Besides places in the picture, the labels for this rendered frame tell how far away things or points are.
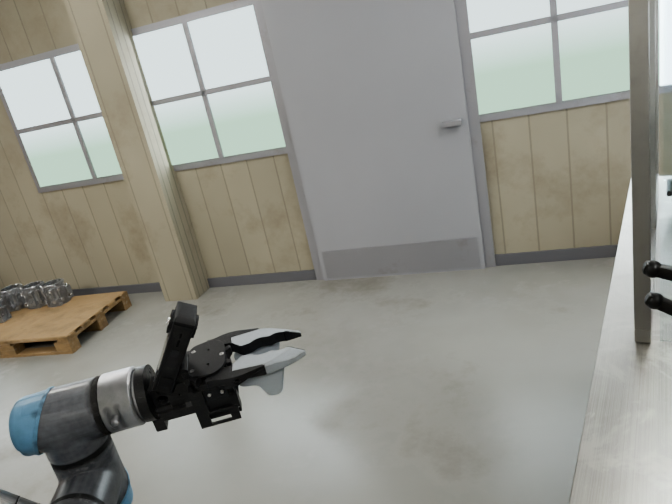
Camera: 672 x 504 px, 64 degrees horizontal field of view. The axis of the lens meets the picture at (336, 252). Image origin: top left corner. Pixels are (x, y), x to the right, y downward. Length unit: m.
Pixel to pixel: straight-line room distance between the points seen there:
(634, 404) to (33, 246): 5.15
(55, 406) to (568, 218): 3.46
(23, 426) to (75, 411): 0.06
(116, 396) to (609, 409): 0.81
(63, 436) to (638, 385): 0.95
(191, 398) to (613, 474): 0.64
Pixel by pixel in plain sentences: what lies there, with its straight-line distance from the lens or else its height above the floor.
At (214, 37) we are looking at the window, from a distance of 4.07.
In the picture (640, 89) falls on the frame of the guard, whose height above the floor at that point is 1.41.
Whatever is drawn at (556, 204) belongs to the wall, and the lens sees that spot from 3.82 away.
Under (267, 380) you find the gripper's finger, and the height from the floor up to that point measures 1.21.
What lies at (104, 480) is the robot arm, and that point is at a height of 1.14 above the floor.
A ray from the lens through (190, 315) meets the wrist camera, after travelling 0.66.
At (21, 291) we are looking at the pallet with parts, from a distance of 5.29.
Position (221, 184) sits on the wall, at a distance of 4.27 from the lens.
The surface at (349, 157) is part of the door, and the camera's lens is 3.80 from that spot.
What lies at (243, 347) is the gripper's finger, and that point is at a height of 1.24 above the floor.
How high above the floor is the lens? 1.56
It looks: 19 degrees down
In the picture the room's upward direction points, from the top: 12 degrees counter-clockwise
